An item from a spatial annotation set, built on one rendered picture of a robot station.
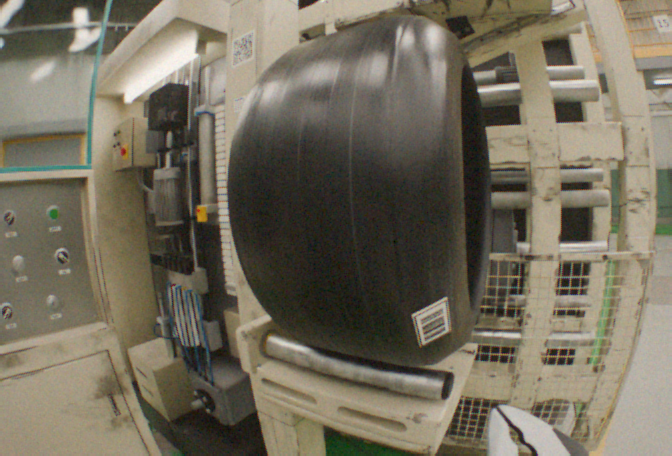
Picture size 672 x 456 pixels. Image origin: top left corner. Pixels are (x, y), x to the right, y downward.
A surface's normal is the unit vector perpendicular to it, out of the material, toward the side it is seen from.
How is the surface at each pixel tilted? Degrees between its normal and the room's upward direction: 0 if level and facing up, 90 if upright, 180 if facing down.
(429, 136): 82
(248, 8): 90
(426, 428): 90
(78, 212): 90
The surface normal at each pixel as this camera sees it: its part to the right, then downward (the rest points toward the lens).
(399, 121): 0.18, -0.13
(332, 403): -0.52, 0.07
